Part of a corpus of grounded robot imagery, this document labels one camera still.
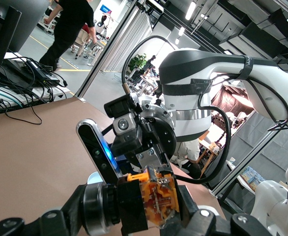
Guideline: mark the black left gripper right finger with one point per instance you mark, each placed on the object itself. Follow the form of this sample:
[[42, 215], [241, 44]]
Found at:
[[215, 226]]

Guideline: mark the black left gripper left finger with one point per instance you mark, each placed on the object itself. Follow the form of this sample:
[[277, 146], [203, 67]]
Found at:
[[36, 225]]

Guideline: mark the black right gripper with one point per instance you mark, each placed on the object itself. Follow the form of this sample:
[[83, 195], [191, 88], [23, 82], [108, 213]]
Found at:
[[158, 132]]

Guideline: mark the orange black push-button switch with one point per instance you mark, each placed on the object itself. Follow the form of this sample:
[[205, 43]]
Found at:
[[156, 196]]

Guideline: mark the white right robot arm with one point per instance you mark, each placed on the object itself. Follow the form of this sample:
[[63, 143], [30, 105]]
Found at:
[[190, 103]]

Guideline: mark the seated person white shirt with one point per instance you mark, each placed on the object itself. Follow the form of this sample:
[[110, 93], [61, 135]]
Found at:
[[188, 150]]

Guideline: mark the colourful printed box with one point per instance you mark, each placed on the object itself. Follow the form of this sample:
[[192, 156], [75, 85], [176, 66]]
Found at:
[[250, 177]]

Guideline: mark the green potted plant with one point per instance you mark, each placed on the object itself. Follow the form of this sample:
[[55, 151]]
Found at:
[[137, 61]]

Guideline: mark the person in beige trousers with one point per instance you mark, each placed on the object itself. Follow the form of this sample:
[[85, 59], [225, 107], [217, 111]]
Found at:
[[81, 39]]

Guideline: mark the black power adapter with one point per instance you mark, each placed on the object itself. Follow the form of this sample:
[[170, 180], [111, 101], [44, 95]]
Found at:
[[43, 72]]

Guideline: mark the person in black clothes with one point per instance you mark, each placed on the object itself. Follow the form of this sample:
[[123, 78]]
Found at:
[[70, 19]]

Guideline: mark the black monitor stand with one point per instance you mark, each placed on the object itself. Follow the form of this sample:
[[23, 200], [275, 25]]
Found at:
[[4, 44]]

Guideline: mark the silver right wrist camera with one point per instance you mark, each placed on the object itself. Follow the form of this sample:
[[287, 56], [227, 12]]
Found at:
[[95, 147]]

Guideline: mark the grey aluminium frame post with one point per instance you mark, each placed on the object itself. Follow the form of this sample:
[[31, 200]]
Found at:
[[104, 54], [252, 154]]

